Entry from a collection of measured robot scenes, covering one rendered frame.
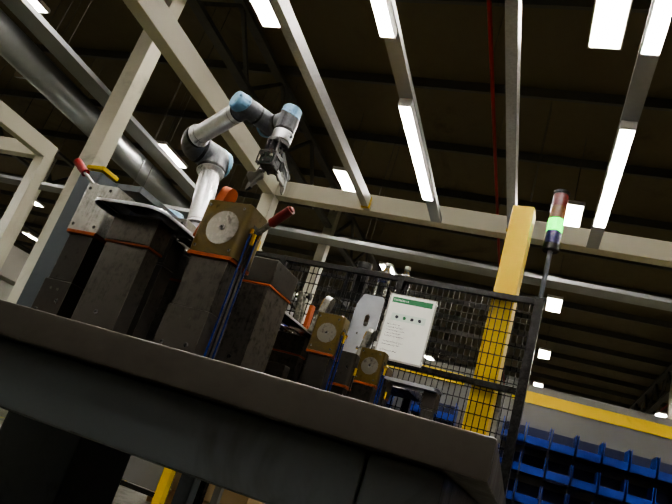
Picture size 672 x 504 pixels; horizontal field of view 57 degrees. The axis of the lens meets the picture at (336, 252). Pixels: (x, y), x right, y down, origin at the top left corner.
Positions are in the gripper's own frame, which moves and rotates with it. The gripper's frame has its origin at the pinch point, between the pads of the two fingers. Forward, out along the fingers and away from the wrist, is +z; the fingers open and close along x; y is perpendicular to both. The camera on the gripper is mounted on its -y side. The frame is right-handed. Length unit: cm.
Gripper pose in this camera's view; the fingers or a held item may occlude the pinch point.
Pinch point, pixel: (264, 194)
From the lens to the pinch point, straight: 220.6
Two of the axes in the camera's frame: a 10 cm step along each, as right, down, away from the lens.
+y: -3.2, -4.1, -8.5
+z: -2.9, 9.0, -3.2
